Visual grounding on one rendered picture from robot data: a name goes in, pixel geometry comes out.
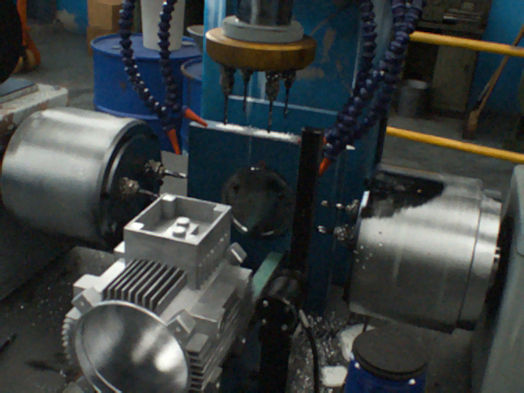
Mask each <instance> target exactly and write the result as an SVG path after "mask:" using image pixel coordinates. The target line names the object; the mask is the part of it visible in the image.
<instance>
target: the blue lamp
mask: <svg viewBox="0 0 524 393"><path fill-rule="evenodd" d="M427 372H428V369H427V371H426V372H425V373H424V374H422V375H421V376H419V377H416V378H413V379H410V380H405V381H393V380H388V379H384V378H382V377H378V376H376V375H374V374H372V373H370V372H368V371H367V370H365V369H364V368H363V367H361V366H360V365H359V364H358V363H357V362H356V360H355V358H354V357H353V355H352V350H351V354H350V360H349V368H348V373H347V378H346V383H345V393H423V389H424V386H425V382H426V378H427Z"/></svg>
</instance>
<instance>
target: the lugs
mask: <svg viewBox="0 0 524 393"><path fill-rule="evenodd" d="M245 258H246V253H245V252H244V251H243V249H242V248H241V247H240V246H239V244H238V243H234V244H232V245H231V246H230V247H229V248H228V249H227V250H226V257H225V259H226V260H227V261H228V262H229V263H230V265H232V266H235V267H236V266H237V265H239V264H241V263H242V262H243V261H244V259H245ZM100 298H101V295H100V293H99V292H98V291H97V290H96V289H95V287H93V286H92V285H91V286H90V287H88V288H87V289H85V290H84V291H82V292H81V293H80V294H79V295H78V296H77V297H76V298H75V299H74V300H73V301H72V304H73V305H74V306H75V308H77V310H78V311H79V312H80V313H81V314H83V313H84V312H85V311H87V310H89V309H90V308H91V307H92V306H94V304H95V303H96V302H97V301H98V300H99V299H100ZM196 325H197V323H196V321H195V320H194V319H193V318H192V317H191V316H190V315H189V313H188V312H187V311H186V310H185V309H182V310H180V311H179V312H178V313H176V314H174V315H173V316H172V317H171V319H170V320H169V321H168V323H167V324H166V326H167V327H168V329H169V330H170V331H171V332H172V333H173V334H174V336H175V337H176V338H177V339H178V340H181V339H182V338H185V337H186V336H187V335H189V334H190V333H191V332H192V331H193V329H194V328H195V327H196ZM76 384H77V385H78V386H79V387H80V388H81V390H82V391H83V392H84V393H94V392H96V390H95V389H94V388H93V387H92V386H91V385H90V384H89V382H88V381H87V380H86V378H85V377H84V376H83V375H82V376H81V377H80V378H79V379H78V380H77V381H76Z"/></svg>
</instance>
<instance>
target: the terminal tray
mask: <svg viewBox="0 0 524 393"><path fill-rule="evenodd" d="M166 197H172V199H167V198H166ZM218 207H223V208H224V209H222V210H219V209H218ZM231 213H232V207H230V206H225V205H221V204H214V203H210V202H206V201H202V200H195V199H191V198H187V197H183V196H176V195H172V194H168V193H165V194H164V195H163V196H162V197H160V198H159V199H158V200H157V201H155V202H154V203H153V204H151V205H150V206H149V207H148V208H147V209H146V210H145V211H144V212H142V213H141V214H140V215H139V216H137V217H136V218H135V219H134V220H132V221H131V222H130V223H129V224H128V225H127V226H126V227H125V228H124V256H125V267H126V266H127V265H128V264H129V263H130V262H131V261H132V260H133V259H134V260H135V263H136V262H137V261H138V260H139V259H141V263H143V262H144V261H145V260H146V259H147V264H149V263H150V262H151V261H152V260H154V265H155V264H156V263H157V262H158V261H160V262H161V267H162V266H163V265H164V264H165V263H167V270H168V269H169V268H170V267H171V266H172V265H173V267H174V273H175V272H176V271H177V270H178V269H179V268H180V277H182V275H183V274H184V273H185V272H187V285H189V286H190V287H191V288H192V289H194V290H195V291H196V290H197V289H198V290H201V285H203V286H205V280H206V281H209V276H212V273H213V272H215V271H216V267H219V263H221V264H222V261H223V259H225V257H226V250H227V249H228V248H229V242H230V225H231ZM135 224H138V225H140V227H133V225H135ZM190 236H194V237H196V238H195V239H189V237H190Z"/></svg>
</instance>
